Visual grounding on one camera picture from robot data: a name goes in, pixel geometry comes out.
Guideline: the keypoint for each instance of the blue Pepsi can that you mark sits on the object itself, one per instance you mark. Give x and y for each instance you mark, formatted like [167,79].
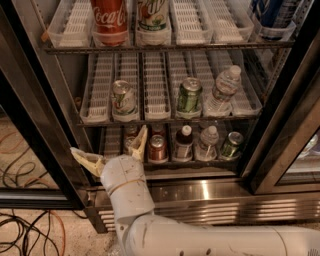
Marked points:
[274,13]

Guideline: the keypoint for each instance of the green soda can middle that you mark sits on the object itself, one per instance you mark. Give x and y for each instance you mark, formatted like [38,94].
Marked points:
[189,95]

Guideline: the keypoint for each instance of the clear water bottle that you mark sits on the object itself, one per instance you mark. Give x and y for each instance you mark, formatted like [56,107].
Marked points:
[226,85]
[206,146]

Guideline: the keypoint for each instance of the green soda can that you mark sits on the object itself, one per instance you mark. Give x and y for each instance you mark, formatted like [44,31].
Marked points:
[232,145]
[189,95]

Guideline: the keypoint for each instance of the red soda can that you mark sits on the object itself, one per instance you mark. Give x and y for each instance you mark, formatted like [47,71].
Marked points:
[157,148]
[158,129]

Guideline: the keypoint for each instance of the red soda can front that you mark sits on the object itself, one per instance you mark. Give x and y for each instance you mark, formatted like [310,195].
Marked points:
[157,148]

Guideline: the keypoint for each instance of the green soda can bottom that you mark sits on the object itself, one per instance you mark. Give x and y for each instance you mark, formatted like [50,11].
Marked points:
[232,145]

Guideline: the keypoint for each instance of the clear water bottle bottom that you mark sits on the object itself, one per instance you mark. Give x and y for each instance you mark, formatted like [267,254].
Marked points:
[206,146]

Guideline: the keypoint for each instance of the orange soda can front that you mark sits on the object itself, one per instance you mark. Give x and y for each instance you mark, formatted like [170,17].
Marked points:
[127,143]

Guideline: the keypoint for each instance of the glass fridge door left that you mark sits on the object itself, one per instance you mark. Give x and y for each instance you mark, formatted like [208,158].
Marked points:
[28,108]

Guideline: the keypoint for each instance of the glass fridge door right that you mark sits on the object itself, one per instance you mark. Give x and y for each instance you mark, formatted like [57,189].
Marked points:
[282,161]

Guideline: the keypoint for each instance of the red soda can back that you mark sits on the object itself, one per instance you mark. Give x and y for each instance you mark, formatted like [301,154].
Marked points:
[158,129]

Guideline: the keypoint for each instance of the brown drink bottle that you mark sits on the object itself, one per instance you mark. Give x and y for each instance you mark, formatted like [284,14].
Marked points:
[183,143]

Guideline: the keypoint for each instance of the red Coca-Cola can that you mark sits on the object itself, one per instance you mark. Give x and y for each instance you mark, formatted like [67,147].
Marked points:
[110,17]

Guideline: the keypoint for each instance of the white 7up can top shelf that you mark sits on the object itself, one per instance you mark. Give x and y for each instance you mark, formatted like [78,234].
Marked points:
[153,14]

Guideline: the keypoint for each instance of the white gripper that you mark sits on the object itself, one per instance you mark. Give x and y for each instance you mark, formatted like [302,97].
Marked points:
[121,173]

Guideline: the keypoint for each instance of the stainless steel fridge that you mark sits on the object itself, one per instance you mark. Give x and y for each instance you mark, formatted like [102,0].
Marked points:
[205,37]

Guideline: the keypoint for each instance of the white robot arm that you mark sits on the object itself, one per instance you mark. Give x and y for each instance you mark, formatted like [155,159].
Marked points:
[141,232]

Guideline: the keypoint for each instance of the clear water bottle middle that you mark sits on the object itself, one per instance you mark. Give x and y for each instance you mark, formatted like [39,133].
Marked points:
[226,85]

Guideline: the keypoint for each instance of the glass fridge door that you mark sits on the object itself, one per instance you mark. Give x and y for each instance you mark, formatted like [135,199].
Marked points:
[28,108]
[282,161]

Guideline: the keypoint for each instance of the orange soda can back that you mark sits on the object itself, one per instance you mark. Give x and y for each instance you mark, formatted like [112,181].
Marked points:
[131,131]

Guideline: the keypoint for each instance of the orange soda can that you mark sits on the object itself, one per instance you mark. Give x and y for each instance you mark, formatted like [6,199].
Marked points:
[131,131]
[127,143]

